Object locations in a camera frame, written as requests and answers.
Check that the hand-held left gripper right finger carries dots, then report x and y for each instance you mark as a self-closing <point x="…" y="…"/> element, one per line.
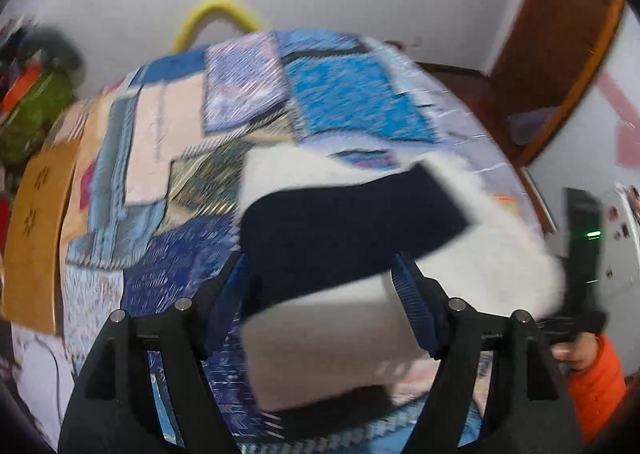
<point x="415" y="304"/>

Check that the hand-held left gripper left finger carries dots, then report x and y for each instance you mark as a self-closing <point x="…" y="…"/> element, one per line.
<point x="227" y="299"/>

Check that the black and white fleece garment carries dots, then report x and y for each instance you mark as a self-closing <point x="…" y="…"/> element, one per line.
<point x="340" y="234"/>

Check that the person's right forearm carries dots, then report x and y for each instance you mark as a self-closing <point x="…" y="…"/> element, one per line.
<point x="600" y="384"/>

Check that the person's right hand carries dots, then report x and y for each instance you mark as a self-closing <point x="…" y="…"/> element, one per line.
<point x="580" y="351"/>

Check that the white refrigerator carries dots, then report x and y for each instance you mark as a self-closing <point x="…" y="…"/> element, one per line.
<point x="620" y="244"/>

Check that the purple plastic bag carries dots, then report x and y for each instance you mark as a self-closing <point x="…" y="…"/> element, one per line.
<point x="532" y="127"/>

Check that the patchwork printed blanket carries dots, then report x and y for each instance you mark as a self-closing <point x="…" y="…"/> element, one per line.
<point x="170" y="134"/>

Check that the grey bed sheet with crosses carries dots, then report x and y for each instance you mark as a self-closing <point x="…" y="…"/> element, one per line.
<point x="465" y="119"/>

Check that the wooden board with cut-outs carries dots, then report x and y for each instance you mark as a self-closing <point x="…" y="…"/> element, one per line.
<point x="35" y="244"/>

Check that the brown wooden door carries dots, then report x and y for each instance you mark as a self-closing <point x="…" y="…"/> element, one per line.
<point x="555" y="24"/>

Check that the green cloth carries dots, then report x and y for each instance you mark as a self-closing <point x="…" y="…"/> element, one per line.
<point x="35" y="109"/>

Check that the yellow hoop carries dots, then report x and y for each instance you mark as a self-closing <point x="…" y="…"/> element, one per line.
<point x="200" y="14"/>

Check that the orange box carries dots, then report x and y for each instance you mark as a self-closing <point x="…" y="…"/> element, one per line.
<point x="17" y="89"/>

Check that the grey plush toy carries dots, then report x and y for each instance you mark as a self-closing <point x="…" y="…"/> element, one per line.
<point x="55" y="49"/>

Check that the pink wall sticker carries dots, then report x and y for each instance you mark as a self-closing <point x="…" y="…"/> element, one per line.
<point x="625" y="124"/>

